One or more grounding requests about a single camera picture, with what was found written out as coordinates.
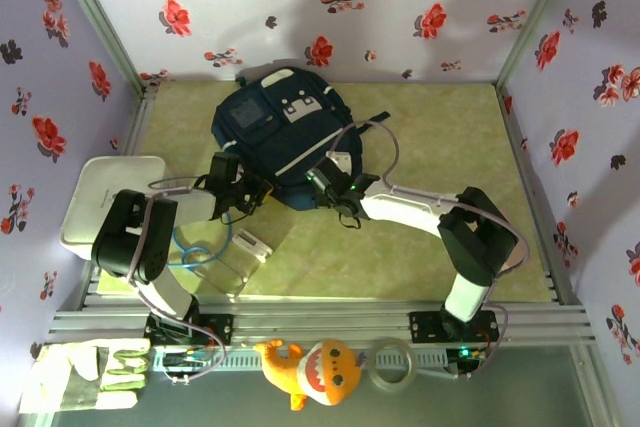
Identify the navy blue backpack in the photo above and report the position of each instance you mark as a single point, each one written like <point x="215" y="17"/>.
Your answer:
<point x="280" y="147"/>

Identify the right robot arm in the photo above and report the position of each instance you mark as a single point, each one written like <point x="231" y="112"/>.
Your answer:
<point x="400" y="204"/>

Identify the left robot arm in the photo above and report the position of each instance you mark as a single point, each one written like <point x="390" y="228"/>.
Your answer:
<point x="165" y="297"/>

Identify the white zip case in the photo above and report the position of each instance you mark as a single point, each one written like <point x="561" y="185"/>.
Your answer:
<point x="90" y="182"/>

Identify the white plastic clip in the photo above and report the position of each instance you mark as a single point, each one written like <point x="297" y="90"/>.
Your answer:
<point x="252" y="245"/>

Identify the blue stethoscope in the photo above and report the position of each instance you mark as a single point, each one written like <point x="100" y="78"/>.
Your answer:
<point x="191" y="253"/>

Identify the clear plastic box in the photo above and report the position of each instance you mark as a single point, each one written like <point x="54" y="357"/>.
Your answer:
<point x="235" y="272"/>

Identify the orange shark plush toy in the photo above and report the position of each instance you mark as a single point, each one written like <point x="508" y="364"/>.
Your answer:
<point x="320" y="372"/>

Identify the clear tape roll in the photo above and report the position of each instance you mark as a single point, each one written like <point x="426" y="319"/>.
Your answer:
<point x="392" y="386"/>

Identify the white and green work glove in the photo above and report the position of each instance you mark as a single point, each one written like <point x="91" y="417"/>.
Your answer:
<point x="75" y="372"/>

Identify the aluminium frame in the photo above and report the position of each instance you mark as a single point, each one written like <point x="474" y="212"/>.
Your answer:
<point x="325" y="314"/>

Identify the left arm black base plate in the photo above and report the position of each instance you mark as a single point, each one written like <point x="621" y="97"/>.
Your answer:
<point x="220" y="327"/>

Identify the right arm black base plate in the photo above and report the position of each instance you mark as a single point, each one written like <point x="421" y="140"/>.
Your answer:
<point x="425" y="327"/>

